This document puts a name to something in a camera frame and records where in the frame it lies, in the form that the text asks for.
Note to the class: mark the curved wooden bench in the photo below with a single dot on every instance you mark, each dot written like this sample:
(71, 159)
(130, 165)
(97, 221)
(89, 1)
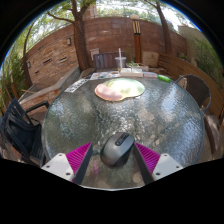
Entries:
(186, 68)

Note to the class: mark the white book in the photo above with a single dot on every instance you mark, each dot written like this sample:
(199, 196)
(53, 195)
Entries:
(131, 72)

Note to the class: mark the black wall lamp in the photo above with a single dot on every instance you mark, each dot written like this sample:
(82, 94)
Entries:
(28, 64)
(69, 41)

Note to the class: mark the slender leaning tree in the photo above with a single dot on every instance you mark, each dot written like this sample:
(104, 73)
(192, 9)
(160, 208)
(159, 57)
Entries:
(165, 33)

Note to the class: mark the white utility box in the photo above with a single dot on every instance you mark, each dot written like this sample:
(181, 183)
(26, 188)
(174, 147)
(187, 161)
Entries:
(94, 53)

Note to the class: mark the wooden garden lamp post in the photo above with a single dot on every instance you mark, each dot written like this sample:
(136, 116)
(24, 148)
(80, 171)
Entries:
(137, 40)

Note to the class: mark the black slatted chair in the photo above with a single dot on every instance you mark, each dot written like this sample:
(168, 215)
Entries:
(20, 133)

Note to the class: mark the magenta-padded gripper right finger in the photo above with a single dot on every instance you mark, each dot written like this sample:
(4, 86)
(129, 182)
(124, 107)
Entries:
(148, 158)

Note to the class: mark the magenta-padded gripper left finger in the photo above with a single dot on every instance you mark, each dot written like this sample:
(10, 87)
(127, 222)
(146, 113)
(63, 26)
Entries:
(78, 158)

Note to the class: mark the small green tube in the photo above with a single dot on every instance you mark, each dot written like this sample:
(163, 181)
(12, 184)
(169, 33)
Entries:
(164, 78)

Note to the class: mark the dark grey computer mouse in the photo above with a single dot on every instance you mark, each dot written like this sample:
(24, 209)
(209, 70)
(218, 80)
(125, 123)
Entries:
(116, 151)

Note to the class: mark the pastel round mouse pad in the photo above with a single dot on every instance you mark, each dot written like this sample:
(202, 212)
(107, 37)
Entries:
(121, 88)

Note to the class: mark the clear plastic cup with straw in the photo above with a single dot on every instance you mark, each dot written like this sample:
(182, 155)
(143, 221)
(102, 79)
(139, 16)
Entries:
(120, 63)

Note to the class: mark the concrete planter with plant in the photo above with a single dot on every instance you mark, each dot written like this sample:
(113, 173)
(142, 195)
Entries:
(138, 66)

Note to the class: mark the stone raised basin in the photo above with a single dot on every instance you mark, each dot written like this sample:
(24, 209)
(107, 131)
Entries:
(50, 88)

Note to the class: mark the forked tree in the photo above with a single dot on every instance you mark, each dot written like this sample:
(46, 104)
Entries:
(81, 43)

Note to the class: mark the thin curved tree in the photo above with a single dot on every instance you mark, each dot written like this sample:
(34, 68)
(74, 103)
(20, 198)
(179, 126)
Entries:
(26, 60)

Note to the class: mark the brown wicker chair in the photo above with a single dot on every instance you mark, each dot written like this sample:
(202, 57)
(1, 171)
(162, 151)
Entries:
(196, 88)

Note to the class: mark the dark wooden slatted chair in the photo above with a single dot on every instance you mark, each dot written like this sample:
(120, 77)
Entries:
(105, 61)

